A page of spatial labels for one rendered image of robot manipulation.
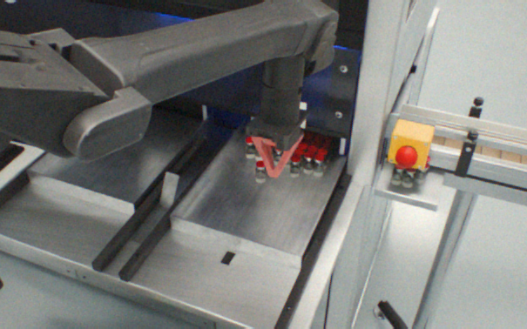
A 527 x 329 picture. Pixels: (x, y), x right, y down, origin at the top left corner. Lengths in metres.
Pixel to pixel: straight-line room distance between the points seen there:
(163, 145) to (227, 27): 0.70
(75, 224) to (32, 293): 1.12
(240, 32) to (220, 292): 0.50
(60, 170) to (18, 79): 0.85
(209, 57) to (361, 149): 0.59
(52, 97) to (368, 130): 0.74
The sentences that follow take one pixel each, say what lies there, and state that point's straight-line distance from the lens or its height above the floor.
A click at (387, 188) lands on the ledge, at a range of 1.10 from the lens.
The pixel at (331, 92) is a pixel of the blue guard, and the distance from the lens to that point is 0.99.
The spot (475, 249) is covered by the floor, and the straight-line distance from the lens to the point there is 2.29.
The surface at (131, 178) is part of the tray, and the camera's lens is 1.13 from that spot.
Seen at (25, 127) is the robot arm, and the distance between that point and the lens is 0.37.
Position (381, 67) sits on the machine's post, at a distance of 0.94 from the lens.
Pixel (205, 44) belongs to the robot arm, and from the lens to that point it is 0.50.
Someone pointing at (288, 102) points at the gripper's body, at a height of 1.21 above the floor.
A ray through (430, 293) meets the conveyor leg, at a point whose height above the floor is 0.43.
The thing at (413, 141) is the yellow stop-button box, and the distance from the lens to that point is 1.00.
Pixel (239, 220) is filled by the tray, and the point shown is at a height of 0.88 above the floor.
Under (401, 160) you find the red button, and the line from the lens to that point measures 0.99.
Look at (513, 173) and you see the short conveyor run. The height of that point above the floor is 0.92.
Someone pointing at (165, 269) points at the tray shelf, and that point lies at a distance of 0.94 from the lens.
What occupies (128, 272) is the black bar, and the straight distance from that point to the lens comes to 0.93.
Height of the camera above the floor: 1.60
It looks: 40 degrees down
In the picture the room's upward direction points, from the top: straight up
